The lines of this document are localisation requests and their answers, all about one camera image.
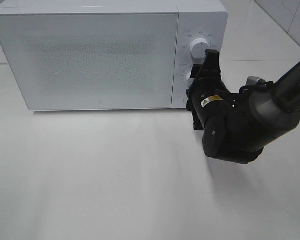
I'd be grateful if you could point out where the white timer knob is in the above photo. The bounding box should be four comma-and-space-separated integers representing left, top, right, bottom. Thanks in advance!
185, 71, 193, 87

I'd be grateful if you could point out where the white microwave oven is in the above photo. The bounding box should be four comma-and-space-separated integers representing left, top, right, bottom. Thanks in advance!
0, 0, 229, 111

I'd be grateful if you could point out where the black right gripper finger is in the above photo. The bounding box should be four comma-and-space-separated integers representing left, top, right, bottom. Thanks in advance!
198, 49, 222, 80
190, 64, 202, 78

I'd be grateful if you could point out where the white upper microwave knob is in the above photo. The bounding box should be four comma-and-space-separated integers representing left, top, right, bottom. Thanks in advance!
190, 37, 210, 59

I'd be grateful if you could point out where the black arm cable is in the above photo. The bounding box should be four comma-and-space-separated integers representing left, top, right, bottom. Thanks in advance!
229, 80, 276, 106

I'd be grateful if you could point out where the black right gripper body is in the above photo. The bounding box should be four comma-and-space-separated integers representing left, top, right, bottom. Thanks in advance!
186, 74, 237, 132

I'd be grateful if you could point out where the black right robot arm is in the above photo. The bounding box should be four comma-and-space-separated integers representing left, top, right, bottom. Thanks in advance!
186, 50, 300, 164

